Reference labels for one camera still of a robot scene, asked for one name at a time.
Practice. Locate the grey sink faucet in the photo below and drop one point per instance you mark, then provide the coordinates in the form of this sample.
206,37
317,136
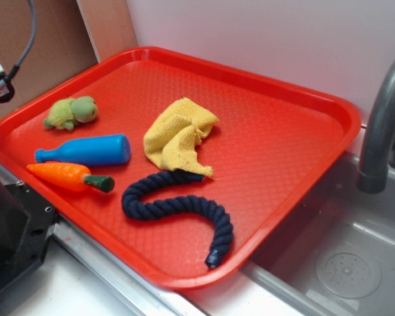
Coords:
378,149

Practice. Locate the blue toy bottle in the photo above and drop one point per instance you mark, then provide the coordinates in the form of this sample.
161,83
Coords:
94,151

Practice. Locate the orange toy carrot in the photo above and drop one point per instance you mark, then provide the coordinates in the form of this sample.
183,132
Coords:
71,176

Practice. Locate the red plastic tray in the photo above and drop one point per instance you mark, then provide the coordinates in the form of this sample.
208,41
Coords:
272,143

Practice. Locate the green plush frog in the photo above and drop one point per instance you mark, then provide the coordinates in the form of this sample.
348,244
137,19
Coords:
65,114

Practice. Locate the yellow microfiber cloth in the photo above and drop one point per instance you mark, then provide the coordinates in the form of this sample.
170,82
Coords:
170,143

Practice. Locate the grey sink basin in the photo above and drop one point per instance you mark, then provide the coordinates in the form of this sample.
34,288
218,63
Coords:
334,253

